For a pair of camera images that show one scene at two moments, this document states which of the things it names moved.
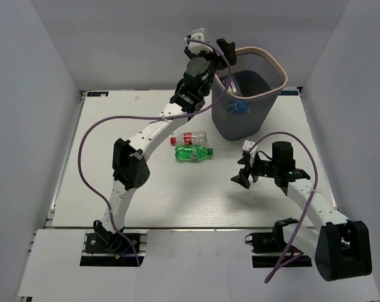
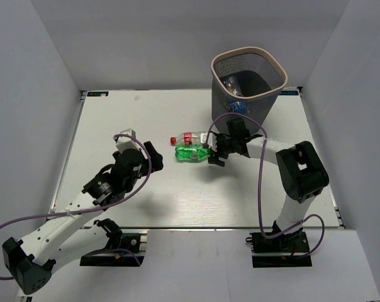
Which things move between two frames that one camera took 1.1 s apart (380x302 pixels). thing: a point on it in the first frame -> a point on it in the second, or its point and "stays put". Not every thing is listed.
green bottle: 192,152 stays put
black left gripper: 228,50 -> 157,158
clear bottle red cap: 195,138 stays put
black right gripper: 243,178 -> 216,159
